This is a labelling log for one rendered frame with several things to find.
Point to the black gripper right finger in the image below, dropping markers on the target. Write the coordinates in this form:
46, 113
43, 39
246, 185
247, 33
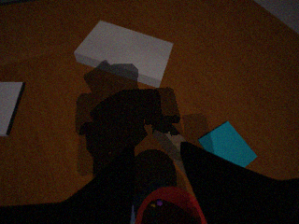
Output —
230, 194

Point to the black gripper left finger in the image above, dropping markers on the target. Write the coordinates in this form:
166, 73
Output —
107, 199

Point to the grey flat box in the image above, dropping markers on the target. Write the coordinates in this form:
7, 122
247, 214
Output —
125, 53

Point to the white flat square pad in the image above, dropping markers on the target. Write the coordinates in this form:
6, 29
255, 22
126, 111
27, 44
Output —
10, 95

